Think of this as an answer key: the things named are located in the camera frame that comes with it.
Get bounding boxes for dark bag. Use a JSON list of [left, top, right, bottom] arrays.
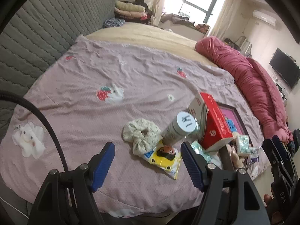
[[224, 37, 242, 50]]

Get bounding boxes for grey quilted headboard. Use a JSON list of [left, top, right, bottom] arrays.
[[0, 0, 118, 143]]

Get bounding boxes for purple and white packet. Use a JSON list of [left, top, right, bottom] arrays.
[[245, 145, 262, 167]]

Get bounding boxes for clothes on window sill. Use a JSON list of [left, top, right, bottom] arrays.
[[160, 13, 210, 34]]

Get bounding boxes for red and white box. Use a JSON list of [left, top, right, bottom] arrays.
[[187, 92, 234, 152]]

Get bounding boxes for black cable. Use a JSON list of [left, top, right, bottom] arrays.
[[0, 90, 69, 173]]

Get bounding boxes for pile of folded clothes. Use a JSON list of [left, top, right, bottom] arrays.
[[114, 0, 148, 21]]

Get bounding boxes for green and white tissue packet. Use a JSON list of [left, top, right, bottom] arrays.
[[191, 140, 212, 163], [235, 135, 252, 155]]

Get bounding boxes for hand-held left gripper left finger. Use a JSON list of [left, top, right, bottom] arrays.
[[27, 141, 116, 225]]

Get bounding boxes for pink strawberry print blanket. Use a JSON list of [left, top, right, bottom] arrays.
[[0, 35, 272, 218]]

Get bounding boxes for dark shallow tray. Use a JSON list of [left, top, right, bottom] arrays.
[[214, 101, 252, 146]]

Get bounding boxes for pink comforter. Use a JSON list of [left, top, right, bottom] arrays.
[[195, 36, 293, 142]]

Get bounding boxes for pink book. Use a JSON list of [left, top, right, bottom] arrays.
[[219, 106, 245, 137]]

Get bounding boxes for black wall television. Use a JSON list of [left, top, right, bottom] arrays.
[[269, 48, 300, 89]]

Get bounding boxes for white air conditioner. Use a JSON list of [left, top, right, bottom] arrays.
[[253, 10, 277, 26]]

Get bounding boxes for cream curtain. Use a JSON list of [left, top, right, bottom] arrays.
[[144, 0, 173, 26], [206, 0, 243, 38]]

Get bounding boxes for cream floral scrunchie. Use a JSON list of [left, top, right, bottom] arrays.
[[123, 119, 162, 157]]

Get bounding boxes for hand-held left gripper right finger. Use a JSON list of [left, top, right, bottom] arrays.
[[180, 141, 270, 225]]

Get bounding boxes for dark clothes heap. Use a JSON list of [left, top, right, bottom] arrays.
[[133, 0, 153, 12]]

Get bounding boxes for dark patterned cloth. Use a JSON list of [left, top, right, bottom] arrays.
[[103, 18, 126, 29]]

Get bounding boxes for cluttered white shelf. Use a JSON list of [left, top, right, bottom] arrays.
[[274, 77, 290, 104]]

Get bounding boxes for yellow cartoon wipes packet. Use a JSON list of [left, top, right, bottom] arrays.
[[140, 141, 182, 180]]

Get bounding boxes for white plush keychain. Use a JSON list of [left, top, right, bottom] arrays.
[[12, 121, 46, 158]]

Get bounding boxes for clear bottle with white cap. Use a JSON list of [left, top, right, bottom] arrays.
[[161, 111, 200, 146]]

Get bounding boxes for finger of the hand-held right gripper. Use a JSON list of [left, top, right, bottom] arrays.
[[273, 135, 297, 181], [262, 139, 294, 189]]

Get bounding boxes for person's right hand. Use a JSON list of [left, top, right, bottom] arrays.
[[264, 193, 282, 225]]

